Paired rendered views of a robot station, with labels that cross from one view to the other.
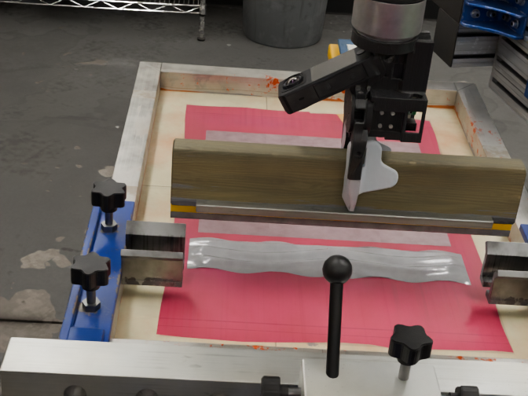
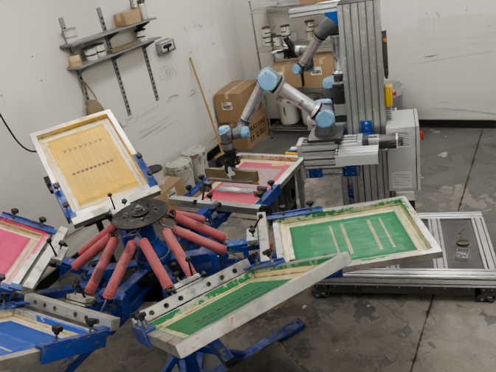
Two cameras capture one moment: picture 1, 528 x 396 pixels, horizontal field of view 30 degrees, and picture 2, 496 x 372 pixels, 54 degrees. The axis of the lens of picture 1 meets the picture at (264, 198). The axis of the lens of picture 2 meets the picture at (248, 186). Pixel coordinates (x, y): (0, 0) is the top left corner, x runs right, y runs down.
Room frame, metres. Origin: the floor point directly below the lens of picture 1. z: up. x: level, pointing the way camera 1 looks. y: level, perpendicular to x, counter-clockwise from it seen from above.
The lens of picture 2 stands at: (-1.31, -1.96, 2.43)
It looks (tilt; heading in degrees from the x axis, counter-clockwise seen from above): 26 degrees down; 37
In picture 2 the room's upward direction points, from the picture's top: 11 degrees counter-clockwise
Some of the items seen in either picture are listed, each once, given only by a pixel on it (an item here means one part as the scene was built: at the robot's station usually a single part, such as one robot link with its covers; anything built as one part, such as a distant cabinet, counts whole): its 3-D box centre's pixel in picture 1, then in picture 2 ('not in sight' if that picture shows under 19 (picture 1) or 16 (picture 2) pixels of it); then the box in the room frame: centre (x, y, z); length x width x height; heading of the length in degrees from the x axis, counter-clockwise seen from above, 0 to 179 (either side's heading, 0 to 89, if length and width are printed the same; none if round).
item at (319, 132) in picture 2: not in sight; (325, 125); (1.42, -0.62, 1.31); 0.15 x 0.15 x 0.10
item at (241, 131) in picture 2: not in sight; (240, 131); (1.07, -0.20, 1.39); 0.11 x 0.11 x 0.08; 27
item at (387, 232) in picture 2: not in sight; (319, 226); (0.64, -0.90, 1.05); 1.08 x 0.61 x 0.23; 123
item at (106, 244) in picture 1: (100, 284); (197, 191); (0.94, 0.18, 0.98); 0.30 x 0.05 x 0.07; 3
